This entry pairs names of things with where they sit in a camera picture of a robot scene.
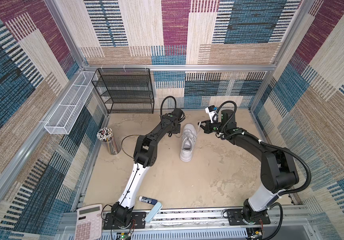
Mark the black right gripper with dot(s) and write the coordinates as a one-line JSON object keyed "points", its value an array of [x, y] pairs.
{"points": [[206, 128]]}

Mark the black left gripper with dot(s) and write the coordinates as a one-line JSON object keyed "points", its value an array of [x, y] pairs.
{"points": [[178, 129]]}

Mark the white leather sneaker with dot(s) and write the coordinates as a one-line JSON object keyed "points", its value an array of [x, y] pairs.
{"points": [[189, 138]]}

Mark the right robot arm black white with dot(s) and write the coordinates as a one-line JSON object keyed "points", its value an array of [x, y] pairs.
{"points": [[277, 173]]}

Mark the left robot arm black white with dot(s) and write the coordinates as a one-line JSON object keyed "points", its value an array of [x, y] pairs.
{"points": [[144, 156]]}

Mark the cup of coloured pencils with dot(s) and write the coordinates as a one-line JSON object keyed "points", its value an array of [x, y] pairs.
{"points": [[106, 136]]}

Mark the blue white glue stick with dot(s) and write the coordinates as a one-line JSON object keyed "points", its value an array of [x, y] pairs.
{"points": [[148, 200]]}

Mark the light blue eraser block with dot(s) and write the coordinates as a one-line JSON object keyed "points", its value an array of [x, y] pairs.
{"points": [[153, 212]]}

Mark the pink desk calculator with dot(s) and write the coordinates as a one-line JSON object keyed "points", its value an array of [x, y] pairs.
{"points": [[89, 223]]}

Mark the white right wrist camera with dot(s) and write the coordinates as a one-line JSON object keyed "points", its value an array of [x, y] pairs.
{"points": [[213, 114]]}

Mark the black wire mesh shelf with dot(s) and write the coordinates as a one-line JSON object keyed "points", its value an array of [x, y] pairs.
{"points": [[125, 90]]}

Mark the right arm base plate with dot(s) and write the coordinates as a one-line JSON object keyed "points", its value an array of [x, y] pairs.
{"points": [[240, 217]]}

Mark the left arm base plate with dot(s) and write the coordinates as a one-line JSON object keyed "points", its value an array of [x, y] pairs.
{"points": [[136, 220]]}

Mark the white wire mesh basket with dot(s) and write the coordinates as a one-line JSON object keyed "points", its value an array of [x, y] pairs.
{"points": [[67, 112]]}

